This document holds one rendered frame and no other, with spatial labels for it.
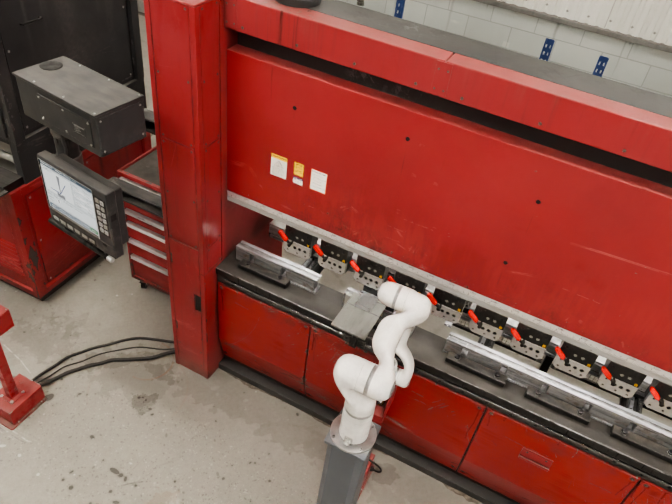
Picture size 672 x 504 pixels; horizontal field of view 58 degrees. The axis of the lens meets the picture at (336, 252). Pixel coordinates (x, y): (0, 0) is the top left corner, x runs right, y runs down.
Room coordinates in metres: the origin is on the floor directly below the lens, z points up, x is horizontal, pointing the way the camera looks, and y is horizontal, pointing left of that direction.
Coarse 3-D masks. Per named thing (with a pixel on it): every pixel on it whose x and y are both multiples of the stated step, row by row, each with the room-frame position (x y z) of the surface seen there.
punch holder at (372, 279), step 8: (360, 256) 2.23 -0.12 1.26; (360, 264) 2.22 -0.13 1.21; (368, 264) 2.21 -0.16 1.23; (376, 264) 2.19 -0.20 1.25; (368, 272) 2.21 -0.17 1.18; (376, 272) 2.19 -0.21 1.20; (384, 272) 2.18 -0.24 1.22; (360, 280) 2.21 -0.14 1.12; (368, 280) 2.20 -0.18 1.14; (376, 280) 2.19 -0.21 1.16; (384, 280) 2.22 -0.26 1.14; (376, 288) 2.18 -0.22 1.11
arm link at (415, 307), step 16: (400, 304) 1.75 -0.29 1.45; (416, 304) 1.74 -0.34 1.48; (384, 320) 1.65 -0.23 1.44; (400, 320) 1.65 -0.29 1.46; (416, 320) 1.69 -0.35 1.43; (384, 336) 1.57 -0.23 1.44; (400, 336) 1.61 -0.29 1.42; (384, 352) 1.51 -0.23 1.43; (384, 368) 1.44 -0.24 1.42; (368, 384) 1.37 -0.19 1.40; (384, 384) 1.37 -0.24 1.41; (384, 400) 1.36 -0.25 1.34
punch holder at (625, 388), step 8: (608, 360) 1.83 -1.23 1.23; (608, 368) 1.79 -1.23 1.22; (616, 368) 1.78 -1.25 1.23; (624, 368) 1.77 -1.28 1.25; (600, 376) 1.80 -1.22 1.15; (616, 376) 1.77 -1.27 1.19; (624, 376) 1.76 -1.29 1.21; (632, 376) 1.75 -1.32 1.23; (640, 376) 1.74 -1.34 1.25; (600, 384) 1.78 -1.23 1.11; (608, 384) 1.77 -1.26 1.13; (616, 384) 1.76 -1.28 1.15; (624, 384) 1.75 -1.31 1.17; (632, 384) 1.75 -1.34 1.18; (640, 384) 1.74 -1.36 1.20; (616, 392) 1.76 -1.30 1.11; (624, 392) 1.75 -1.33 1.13; (632, 392) 1.74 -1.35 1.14
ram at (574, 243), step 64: (256, 64) 2.45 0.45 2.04; (256, 128) 2.45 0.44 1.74; (320, 128) 2.33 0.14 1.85; (384, 128) 2.23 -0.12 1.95; (448, 128) 2.13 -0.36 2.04; (256, 192) 2.44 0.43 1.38; (384, 192) 2.21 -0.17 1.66; (448, 192) 2.11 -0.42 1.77; (512, 192) 2.02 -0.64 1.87; (576, 192) 1.94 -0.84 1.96; (640, 192) 1.87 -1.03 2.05; (448, 256) 2.08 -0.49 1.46; (512, 256) 1.99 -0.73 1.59; (576, 256) 1.91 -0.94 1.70; (640, 256) 1.83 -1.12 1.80; (576, 320) 1.87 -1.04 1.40; (640, 320) 1.79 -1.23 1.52
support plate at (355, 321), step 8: (352, 296) 2.21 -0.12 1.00; (360, 296) 2.22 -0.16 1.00; (352, 304) 2.16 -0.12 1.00; (376, 304) 2.18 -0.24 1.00; (344, 312) 2.09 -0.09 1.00; (352, 312) 2.10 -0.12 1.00; (360, 312) 2.11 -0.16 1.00; (368, 312) 2.12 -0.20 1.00; (376, 312) 2.13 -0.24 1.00; (336, 320) 2.03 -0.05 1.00; (344, 320) 2.04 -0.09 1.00; (352, 320) 2.05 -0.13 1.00; (360, 320) 2.06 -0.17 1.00; (368, 320) 2.07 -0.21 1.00; (376, 320) 2.07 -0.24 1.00; (344, 328) 1.99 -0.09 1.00; (352, 328) 2.00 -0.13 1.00; (360, 328) 2.01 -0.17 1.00; (368, 328) 2.01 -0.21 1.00; (360, 336) 1.95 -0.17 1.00
